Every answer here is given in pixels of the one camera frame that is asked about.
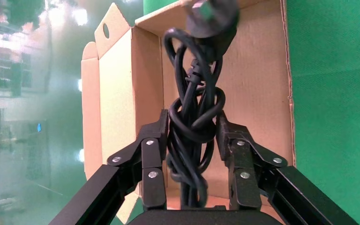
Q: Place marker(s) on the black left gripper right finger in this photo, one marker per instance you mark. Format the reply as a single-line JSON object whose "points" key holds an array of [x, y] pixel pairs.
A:
{"points": [[243, 161]]}

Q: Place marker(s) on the tall printed cardboard box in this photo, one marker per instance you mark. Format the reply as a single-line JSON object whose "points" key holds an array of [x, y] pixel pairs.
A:
{"points": [[254, 93]]}

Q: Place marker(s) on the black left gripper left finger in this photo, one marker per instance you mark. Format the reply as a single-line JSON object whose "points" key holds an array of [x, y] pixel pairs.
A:
{"points": [[150, 155]]}

